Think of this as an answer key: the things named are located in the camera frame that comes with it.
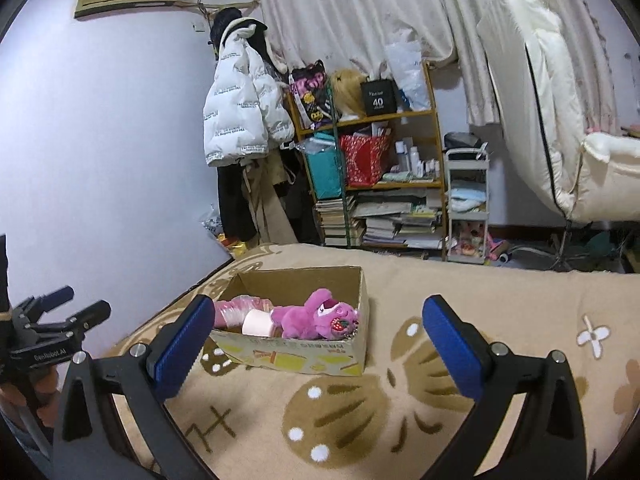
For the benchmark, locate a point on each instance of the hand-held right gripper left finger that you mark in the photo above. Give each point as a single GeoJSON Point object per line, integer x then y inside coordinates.
{"type": "Point", "coordinates": [182, 355]}

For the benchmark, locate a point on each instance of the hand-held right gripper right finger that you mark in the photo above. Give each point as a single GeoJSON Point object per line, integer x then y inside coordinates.
{"type": "Point", "coordinates": [452, 355]}

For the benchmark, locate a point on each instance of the beige printed rug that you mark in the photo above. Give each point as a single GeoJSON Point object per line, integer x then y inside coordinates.
{"type": "Point", "coordinates": [450, 280]}

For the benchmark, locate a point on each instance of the printed cardboard box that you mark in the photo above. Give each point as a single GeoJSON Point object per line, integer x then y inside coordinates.
{"type": "Point", "coordinates": [300, 360]}

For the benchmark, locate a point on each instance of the red patterned bag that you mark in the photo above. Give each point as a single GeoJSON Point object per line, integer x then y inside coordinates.
{"type": "Point", "coordinates": [365, 160]}

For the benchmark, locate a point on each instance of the beige coat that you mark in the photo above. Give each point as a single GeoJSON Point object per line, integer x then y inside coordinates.
{"type": "Point", "coordinates": [270, 215]}

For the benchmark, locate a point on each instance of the beige curtain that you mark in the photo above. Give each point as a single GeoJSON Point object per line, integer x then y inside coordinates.
{"type": "Point", "coordinates": [350, 10]}

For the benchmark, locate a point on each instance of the black pouch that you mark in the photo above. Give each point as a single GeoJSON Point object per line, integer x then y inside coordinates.
{"type": "Point", "coordinates": [462, 140]}

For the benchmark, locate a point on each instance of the colourful black bag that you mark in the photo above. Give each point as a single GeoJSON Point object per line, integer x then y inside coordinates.
{"type": "Point", "coordinates": [310, 92]}

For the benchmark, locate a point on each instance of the purple bear plush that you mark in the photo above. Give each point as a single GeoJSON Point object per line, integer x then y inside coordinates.
{"type": "Point", "coordinates": [300, 317]}

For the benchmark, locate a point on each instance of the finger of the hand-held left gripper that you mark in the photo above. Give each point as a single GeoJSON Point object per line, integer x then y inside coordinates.
{"type": "Point", "coordinates": [50, 301]}
{"type": "Point", "coordinates": [80, 320]}

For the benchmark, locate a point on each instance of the clear plastic bag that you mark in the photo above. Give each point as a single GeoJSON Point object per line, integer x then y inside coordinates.
{"type": "Point", "coordinates": [407, 70]}

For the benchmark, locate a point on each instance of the group of white bottles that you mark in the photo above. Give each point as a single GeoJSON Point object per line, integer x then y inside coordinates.
{"type": "Point", "coordinates": [417, 160]}

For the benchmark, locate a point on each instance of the black coat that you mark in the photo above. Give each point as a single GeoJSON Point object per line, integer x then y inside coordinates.
{"type": "Point", "coordinates": [235, 200]}

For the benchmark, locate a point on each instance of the stack of books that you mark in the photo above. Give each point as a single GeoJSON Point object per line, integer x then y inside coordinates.
{"type": "Point", "coordinates": [395, 225]}

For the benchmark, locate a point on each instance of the person's left hand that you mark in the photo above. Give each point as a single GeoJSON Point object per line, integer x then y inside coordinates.
{"type": "Point", "coordinates": [50, 387]}

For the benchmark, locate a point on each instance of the teal bag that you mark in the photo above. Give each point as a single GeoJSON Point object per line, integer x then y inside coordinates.
{"type": "Point", "coordinates": [322, 170]}

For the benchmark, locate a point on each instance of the white cushioned chair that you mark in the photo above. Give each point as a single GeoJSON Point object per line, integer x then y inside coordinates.
{"type": "Point", "coordinates": [530, 110]}

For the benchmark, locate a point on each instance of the pink doll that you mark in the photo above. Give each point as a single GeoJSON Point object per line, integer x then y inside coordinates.
{"type": "Point", "coordinates": [235, 310]}

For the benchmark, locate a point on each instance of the pale blue cloth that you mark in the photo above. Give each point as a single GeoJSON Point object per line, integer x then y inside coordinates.
{"type": "Point", "coordinates": [467, 200]}

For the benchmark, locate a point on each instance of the blond wig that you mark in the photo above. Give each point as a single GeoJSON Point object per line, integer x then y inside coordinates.
{"type": "Point", "coordinates": [347, 92]}

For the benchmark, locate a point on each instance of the pink roll cake plush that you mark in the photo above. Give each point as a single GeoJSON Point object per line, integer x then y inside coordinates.
{"type": "Point", "coordinates": [257, 322]}

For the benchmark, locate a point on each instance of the black paper bag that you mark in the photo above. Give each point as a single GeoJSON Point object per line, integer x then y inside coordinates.
{"type": "Point", "coordinates": [379, 97]}

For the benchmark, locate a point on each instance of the wooden shelf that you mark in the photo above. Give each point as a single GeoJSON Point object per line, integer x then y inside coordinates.
{"type": "Point", "coordinates": [380, 116]}

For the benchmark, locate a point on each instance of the crumpled plastic bag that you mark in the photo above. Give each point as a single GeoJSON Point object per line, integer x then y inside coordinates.
{"type": "Point", "coordinates": [217, 227]}

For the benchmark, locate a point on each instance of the pink plush toy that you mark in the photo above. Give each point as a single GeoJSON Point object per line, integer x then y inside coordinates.
{"type": "Point", "coordinates": [470, 237]}

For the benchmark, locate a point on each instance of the white puffer jacket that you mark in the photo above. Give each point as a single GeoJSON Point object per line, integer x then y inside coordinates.
{"type": "Point", "coordinates": [235, 100]}

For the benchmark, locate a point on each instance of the white rolling cart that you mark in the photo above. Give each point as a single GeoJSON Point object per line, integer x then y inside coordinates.
{"type": "Point", "coordinates": [447, 200]}

